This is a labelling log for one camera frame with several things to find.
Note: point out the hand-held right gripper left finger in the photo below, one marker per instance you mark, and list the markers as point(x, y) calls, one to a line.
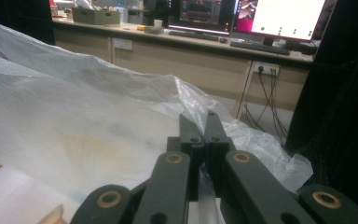
point(189, 130)

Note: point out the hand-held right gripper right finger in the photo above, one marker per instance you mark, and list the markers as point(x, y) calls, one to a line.
point(216, 133)

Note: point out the white smiley-face plastic bag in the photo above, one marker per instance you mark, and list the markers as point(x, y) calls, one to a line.
point(74, 124)

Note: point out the long beige wooden desk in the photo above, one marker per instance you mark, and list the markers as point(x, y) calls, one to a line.
point(183, 62)

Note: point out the black computer mouse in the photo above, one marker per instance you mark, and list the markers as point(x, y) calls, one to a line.
point(223, 40)

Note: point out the black keyboard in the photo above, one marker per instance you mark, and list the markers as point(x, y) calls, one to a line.
point(261, 47)

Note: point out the white label plate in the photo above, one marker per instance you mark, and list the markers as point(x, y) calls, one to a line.
point(122, 44)

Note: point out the white paper cup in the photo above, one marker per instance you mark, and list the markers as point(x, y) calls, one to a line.
point(158, 23)

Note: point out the dark-screen computer monitor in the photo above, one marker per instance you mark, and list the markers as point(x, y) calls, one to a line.
point(202, 14)

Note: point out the bright-screen computer monitor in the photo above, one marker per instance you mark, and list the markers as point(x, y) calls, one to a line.
point(286, 18)

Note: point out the white wall power socket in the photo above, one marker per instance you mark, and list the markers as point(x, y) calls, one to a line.
point(266, 67)

